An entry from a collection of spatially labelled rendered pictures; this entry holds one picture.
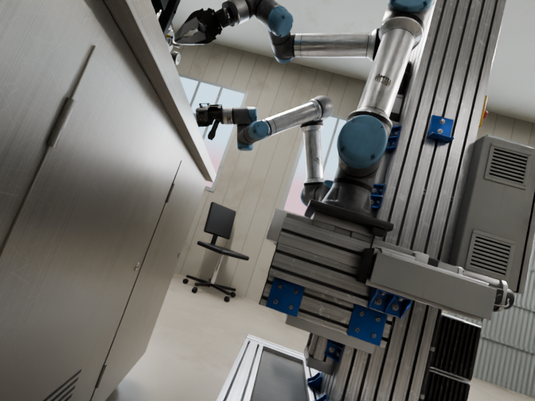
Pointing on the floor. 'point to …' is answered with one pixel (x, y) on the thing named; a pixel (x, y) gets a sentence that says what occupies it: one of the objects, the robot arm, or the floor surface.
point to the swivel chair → (221, 218)
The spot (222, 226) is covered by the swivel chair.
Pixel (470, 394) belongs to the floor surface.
